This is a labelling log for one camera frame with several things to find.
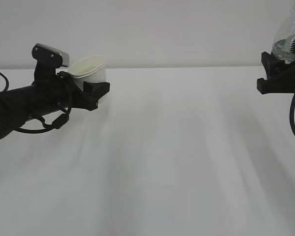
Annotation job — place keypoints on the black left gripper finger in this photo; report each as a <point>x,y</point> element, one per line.
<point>96,90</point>

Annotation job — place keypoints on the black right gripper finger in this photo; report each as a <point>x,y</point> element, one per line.
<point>274,68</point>

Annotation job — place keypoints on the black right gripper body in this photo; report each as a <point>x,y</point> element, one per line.
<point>285,85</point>

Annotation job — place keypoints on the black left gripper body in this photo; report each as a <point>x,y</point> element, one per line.
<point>51,92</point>

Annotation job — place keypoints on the white paper cup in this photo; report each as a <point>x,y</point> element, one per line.
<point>90,69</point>

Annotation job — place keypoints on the clear plastic water bottle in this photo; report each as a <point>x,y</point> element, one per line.
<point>284,39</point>

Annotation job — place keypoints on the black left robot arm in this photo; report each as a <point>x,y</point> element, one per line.
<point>13,115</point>

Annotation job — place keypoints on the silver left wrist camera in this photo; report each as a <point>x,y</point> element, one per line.
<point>49,58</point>

